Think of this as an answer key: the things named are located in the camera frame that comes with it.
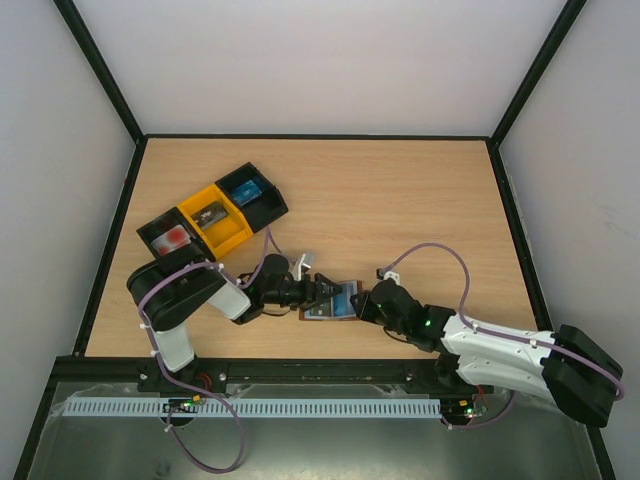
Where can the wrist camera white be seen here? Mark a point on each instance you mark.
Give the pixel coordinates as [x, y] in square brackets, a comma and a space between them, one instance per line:
[302, 262]
[385, 274]

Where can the grey VIP card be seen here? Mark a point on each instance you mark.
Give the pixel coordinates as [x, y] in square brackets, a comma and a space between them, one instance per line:
[320, 311]

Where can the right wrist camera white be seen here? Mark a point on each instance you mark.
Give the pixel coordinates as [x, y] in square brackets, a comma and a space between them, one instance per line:
[385, 274]

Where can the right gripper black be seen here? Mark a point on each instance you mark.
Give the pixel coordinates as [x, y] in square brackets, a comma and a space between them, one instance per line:
[361, 305]

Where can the red white card in bin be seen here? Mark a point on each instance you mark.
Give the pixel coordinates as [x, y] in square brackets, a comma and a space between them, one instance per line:
[171, 240]

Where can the black bin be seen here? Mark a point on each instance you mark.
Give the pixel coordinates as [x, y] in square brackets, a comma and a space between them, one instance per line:
[258, 200]
[154, 228]

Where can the black bin left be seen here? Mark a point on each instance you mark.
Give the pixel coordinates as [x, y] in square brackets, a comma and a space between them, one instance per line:
[154, 228]

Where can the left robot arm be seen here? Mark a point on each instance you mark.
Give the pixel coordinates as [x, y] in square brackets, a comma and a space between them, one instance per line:
[168, 292]

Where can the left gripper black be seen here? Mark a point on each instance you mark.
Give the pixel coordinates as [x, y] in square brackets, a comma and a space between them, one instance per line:
[316, 289]

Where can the brown leather card holder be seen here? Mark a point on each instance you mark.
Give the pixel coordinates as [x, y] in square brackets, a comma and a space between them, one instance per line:
[302, 318]

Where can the blue card in bin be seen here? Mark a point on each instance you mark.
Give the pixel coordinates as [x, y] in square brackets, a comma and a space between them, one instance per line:
[246, 192]

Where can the slotted cable duct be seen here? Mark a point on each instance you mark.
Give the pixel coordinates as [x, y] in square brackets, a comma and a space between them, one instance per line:
[255, 408]

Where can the black bin right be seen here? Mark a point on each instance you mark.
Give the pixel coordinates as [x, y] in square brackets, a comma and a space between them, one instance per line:
[258, 200]

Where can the dark card in bin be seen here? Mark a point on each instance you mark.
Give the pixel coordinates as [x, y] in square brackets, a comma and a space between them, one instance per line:
[209, 215]

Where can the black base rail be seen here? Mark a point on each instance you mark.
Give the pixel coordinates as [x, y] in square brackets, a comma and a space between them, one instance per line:
[434, 377]

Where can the black frame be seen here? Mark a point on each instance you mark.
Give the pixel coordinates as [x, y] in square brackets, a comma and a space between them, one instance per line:
[81, 34]

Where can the yellow bin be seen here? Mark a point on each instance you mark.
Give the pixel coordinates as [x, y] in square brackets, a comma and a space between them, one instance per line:
[225, 235]

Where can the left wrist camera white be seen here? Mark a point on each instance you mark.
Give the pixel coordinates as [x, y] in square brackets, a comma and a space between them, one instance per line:
[302, 262]

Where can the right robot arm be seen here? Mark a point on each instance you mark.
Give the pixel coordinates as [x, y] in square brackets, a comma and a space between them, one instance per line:
[566, 368]

